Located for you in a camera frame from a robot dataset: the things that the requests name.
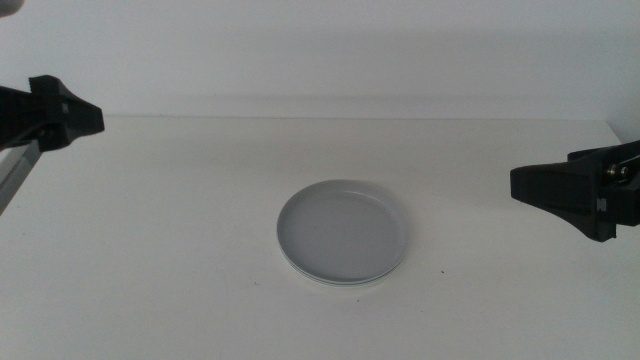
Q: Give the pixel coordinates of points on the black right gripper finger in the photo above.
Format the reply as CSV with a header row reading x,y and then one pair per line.
x,y
570,192
615,151

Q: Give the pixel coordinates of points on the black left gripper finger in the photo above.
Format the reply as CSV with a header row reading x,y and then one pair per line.
x,y
65,112
50,145

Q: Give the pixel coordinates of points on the grey shallow bowl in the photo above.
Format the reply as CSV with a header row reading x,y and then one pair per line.
x,y
342,230

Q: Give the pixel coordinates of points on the pale green shallow bowl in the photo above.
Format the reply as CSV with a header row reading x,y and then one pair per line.
x,y
344,283

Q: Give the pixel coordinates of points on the white shallow bowl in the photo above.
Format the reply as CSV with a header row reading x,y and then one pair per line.
x,y
345,286

